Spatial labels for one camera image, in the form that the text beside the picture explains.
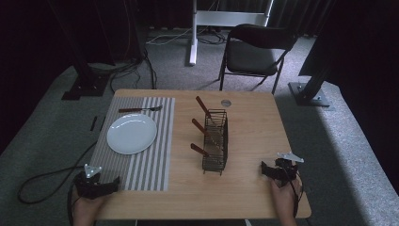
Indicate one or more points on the black folding chair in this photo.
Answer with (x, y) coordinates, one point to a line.
(251, 58)

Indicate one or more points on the black metal stand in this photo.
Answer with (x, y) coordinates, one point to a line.
(83, 75)

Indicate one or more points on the silver round table grommet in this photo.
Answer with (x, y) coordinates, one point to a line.
(226, 103)

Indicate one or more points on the grey striped placemat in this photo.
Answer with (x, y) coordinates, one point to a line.
(156, 150)

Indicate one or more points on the white round plate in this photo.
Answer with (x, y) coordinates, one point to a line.
(131, 134)

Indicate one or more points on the person's left hand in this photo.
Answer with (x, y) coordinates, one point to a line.
(86, 205)

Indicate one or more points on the black tape strip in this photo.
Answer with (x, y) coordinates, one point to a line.
(93, 123)

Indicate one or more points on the person's right hand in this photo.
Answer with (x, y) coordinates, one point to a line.
(284, 199)

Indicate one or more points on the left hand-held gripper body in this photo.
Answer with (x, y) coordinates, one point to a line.
(89, 187)

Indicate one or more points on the black stand with grey base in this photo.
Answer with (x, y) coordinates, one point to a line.
(310, 94)

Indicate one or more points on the white desk frame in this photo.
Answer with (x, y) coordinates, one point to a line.
(219, 18)

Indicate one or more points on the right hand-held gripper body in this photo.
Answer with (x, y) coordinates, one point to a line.
(287, 172)

